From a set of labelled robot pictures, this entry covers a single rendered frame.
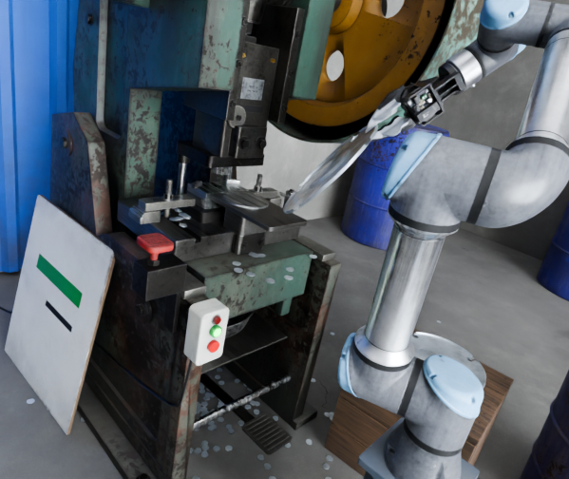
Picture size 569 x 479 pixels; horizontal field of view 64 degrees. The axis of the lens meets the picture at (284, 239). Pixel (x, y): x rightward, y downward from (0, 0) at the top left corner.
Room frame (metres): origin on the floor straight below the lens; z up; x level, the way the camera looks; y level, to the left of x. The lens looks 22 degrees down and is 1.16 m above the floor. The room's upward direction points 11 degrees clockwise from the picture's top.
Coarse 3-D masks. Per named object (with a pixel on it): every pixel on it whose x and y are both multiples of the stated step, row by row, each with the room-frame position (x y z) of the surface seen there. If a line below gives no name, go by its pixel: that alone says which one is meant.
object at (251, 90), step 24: (264, 48) 1.22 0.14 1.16; (240, 72) 1.17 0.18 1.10; (264, 72) 1.23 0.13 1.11; (240, 96) 1.18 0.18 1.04; (264, 96) 1.24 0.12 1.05; (216, 120) 1.17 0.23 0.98; (240, 120) 1.17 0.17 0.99; (264, 120) 1.25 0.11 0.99; (216, 144) 1.16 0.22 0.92; (240, 144) 1.15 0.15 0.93; (264, 144) 1.20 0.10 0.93
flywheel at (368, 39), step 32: (352, 0) 1.46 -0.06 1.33; (384, 0) 1.58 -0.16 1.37; (416, 0) 1.37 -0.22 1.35; (448, 0) 1.28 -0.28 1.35; (352, 32) 1.49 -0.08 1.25; (384, 32) 1.41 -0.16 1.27; (416, 32) 1.31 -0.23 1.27; (352, 64) 1.47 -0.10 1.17; (384, 64) 1.40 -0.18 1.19; (416, 64) 1.29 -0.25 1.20; (320, 96) 1.53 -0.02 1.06; (352, 96) 1.45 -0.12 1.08; (384, 96) 1.34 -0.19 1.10
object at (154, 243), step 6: (150, 234) 0.88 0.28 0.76; (156, 234) 0.89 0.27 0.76; (138, 240) 0.85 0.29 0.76; (144, 240) 0.85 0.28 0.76; (150, 240) 0.85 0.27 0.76; (156, 240) 0.85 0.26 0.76; (162, 240) 0.86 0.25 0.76; (168, 240) 0.87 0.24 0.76; (144, 246) 0.83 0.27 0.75; (150, 246) 0.83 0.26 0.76; (156, 246) 0.83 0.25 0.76; (162, 246) 0.84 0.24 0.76; (168, 246) 0.85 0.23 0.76; (150, 252) 0.82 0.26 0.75; (156, 252) 0.83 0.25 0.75; (162, 252) 0.84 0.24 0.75; (150, 258) 0.85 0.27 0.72; (156, 258) 0.86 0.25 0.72
